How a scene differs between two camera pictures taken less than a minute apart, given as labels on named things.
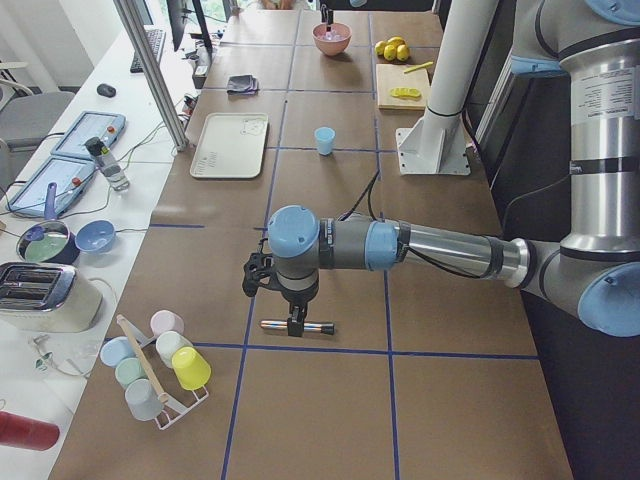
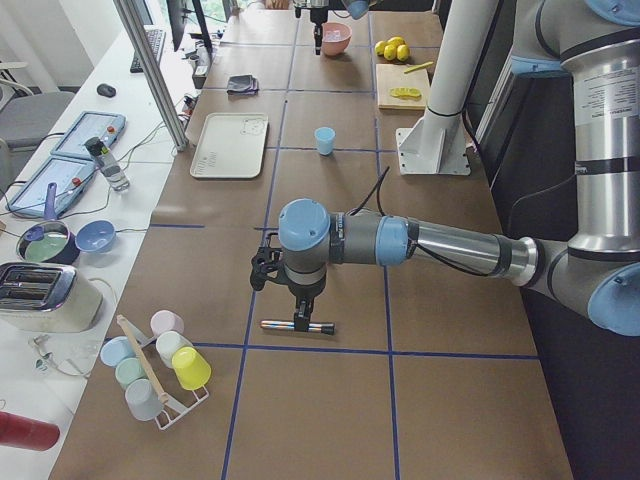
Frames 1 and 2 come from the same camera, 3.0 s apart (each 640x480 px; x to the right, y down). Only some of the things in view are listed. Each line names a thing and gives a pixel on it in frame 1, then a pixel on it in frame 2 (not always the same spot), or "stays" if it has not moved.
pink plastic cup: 166,321 stays
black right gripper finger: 327,15 → 318,16
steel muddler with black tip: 323,328 stays
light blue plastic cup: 325,136 stays
